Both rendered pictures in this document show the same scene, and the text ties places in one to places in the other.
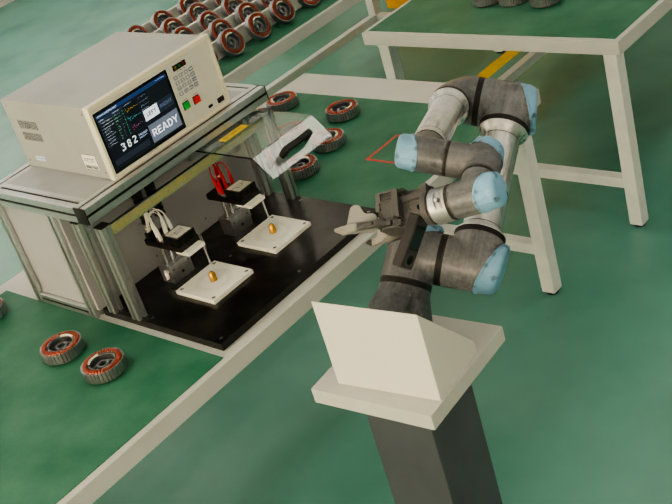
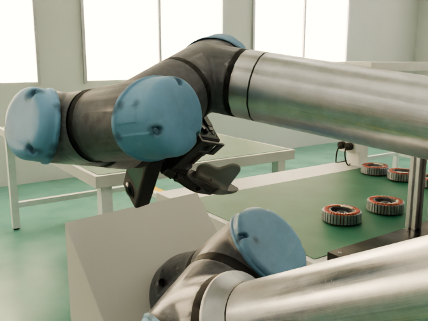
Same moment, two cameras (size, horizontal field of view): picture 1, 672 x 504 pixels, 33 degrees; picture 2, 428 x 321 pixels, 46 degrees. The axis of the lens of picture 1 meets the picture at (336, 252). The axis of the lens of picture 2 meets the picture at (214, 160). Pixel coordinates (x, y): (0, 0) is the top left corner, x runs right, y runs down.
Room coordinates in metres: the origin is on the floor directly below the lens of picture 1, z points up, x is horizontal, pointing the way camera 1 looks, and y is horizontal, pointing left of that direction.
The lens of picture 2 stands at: (2.23, -0.80, 1.21)
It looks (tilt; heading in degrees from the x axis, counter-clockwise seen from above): 11 degrees down; 97
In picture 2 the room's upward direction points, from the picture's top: straight up
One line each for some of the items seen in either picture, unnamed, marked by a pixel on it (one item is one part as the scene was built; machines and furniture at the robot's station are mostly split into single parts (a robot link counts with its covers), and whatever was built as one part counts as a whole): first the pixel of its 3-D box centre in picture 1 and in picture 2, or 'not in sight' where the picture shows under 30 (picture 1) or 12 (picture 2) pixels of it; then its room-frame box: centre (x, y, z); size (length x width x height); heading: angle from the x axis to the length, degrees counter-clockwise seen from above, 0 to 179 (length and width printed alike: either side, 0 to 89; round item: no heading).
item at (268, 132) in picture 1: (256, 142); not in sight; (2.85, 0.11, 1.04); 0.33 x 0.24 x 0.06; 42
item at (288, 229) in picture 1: (274, 233); not in sight; (2.81, 0.15, 0.78); 0.15 x 0.15 x 0.01; 42
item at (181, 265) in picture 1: (176, 266); not in sight; (2.76, 0.43, 0.80); 0.07 x 0.05 x 0.06; 132
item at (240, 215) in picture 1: (235, 220); not in sight; (2.92, 0.24, 0.80); 0.07 x 0.05 x 0.06; 132
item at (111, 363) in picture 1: (104, 365); (341, 214); (2.42, 0.63, 0.77); 0.11 x 0.11 x 0.04
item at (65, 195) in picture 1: (130, 143); not in sight; (2.97, 0.45, 1.09); 0.68 x 0.44 x 0.05; 132
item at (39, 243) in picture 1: (48, 258); not in sight; (2.81, 0.75, 0.91); 0.28 x 0.03 x 0.32; 42
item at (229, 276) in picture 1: (214, 281); not in sight; (2.65, 0.33, 0.78); 0.15 x 0.15 x 0.01; 42
